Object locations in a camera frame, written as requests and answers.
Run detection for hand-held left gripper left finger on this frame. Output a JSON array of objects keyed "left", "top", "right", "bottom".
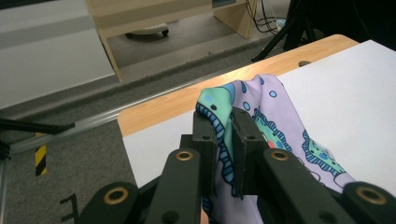
[{"left": 191, "top": 111, "right": 219, "bottom": 197}]

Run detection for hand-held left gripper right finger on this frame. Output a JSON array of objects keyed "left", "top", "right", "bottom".
[{"left": 232, "top": 106, "right": 269, "bottom": 199}]

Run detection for purple seahorse print swimsuit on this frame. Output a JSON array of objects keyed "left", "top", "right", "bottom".
[{"left": 195, "top": 74, "right": 356, "bottom": 224}]

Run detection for low wheeled base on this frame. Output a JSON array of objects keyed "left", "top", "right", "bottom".
[{"left": 124, "top": 22, "right": 171, "bottom": 40}]

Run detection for light wooden desk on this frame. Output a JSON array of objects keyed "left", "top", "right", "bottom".
[{"left": 85, "top": 0, "right": 260, "bottom": 82}]

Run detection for black curtain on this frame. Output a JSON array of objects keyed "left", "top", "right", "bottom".
[{"left": 289, "top": 0, "right": 396, "bottom": 52}]

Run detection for white cabinet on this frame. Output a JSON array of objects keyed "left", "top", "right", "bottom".
[{"left": 0, "top": 0, "right": 116, "bottom": 110}]

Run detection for aluminium floor rail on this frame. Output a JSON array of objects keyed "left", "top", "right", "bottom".
[{"left": 8, "top": 78, "right": 237, "bottom": 155}]

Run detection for black cables under desk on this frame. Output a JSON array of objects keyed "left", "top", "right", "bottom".
[{"left": 246, "top": 0, "right": 288, "bottom": 35}]

